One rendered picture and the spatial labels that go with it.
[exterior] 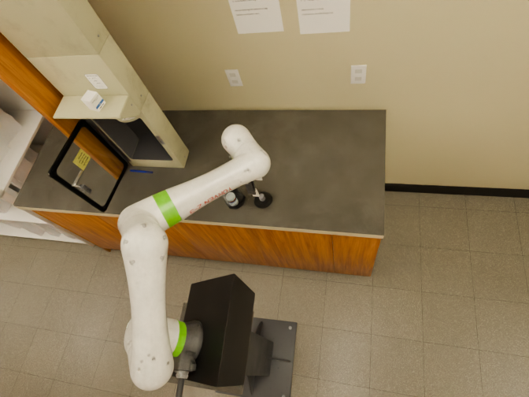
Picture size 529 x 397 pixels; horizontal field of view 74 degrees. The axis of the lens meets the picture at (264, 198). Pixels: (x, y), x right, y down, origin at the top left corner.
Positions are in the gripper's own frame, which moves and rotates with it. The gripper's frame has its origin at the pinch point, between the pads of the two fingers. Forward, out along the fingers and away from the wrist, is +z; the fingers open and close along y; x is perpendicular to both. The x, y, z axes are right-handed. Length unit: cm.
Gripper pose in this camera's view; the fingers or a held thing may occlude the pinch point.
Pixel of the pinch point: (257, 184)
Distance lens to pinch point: 158.5
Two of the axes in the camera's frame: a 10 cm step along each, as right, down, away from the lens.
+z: 1.9, 4.4, 8.8
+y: -1.6, 9.0, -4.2
